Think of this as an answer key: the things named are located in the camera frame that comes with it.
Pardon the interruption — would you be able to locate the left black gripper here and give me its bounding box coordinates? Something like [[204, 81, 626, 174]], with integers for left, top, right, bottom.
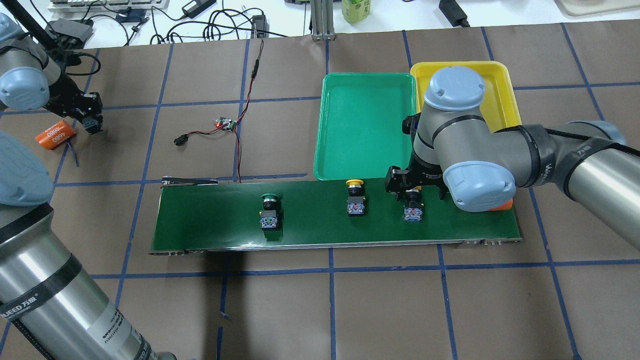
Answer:
[[47, 75, 104, 135]]

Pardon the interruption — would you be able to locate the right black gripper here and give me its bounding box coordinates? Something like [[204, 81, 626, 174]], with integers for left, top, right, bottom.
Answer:
[[384, 157, 448, 200]]

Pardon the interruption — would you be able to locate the yellow push button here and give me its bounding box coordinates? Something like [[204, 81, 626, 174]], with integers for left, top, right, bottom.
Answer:
[[345, 178, 367, 217], [403, 186, 424, 223]]

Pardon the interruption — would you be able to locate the orange cylinder with 4680 print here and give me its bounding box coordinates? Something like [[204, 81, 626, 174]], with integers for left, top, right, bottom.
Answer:
[[35, 120, 77, 151]]

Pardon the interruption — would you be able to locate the plain orange cylinder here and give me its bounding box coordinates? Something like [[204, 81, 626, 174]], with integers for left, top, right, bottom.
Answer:
[[489, 198, 514, 212]]

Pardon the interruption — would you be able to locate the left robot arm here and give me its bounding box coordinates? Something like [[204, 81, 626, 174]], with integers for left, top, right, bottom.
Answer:
[[0, 3, 176, 360]]

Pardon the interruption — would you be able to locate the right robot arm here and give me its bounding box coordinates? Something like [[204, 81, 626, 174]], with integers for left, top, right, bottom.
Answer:
[[385, 65, 640, 248]]

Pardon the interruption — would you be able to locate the green plastic tray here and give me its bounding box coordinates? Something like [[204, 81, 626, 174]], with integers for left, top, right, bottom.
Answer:
[[313, 72, 416, 181]]

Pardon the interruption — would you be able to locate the yellow plastic tray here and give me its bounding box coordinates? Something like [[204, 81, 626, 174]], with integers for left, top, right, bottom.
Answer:
[[409, 60, 522, 132]]

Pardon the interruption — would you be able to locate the small controller circuit board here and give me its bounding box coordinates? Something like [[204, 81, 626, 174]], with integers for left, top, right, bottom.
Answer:
[[214, 117, 238, 133]]

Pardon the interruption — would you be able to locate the green conveyor belt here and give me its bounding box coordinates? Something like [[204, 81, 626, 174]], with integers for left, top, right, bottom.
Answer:
[[150, 178, 523, 256]]

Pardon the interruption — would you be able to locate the green tea bottle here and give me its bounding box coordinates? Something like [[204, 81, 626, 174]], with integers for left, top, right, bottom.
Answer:
[[341, 0, 371, 24]]

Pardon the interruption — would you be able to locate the black power adapter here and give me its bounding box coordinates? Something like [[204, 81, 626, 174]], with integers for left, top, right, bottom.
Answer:
[[438, 0, 471, 28]]

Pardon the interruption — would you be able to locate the red black wire with plug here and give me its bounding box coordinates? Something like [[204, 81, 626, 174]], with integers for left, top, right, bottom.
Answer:
[[173, 37, 266, 185]]

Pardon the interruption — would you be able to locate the aluminium frame post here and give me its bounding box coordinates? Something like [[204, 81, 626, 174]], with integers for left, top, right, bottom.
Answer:
[[310, 0, 336, 42]]

